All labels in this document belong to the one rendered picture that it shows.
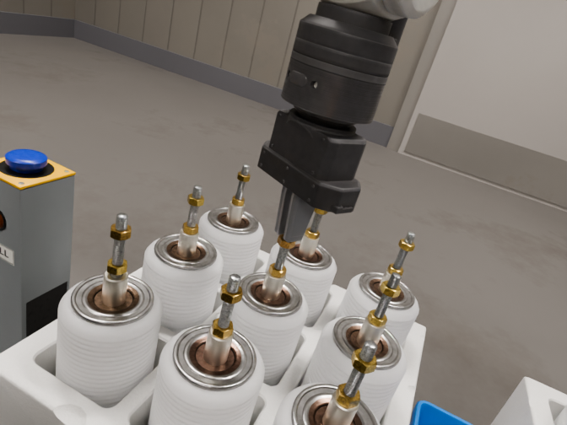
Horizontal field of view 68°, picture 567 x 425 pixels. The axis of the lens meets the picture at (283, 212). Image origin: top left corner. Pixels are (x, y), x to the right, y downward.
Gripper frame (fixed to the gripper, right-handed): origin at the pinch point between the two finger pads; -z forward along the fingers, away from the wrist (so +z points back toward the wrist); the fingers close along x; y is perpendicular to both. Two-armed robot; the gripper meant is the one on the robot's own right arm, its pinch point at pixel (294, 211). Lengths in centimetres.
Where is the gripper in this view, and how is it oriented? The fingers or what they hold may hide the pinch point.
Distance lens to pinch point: 43.7
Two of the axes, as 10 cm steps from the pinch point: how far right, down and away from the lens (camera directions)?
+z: 2.5, -8.7, -4.2
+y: 7.7, -0.8, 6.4
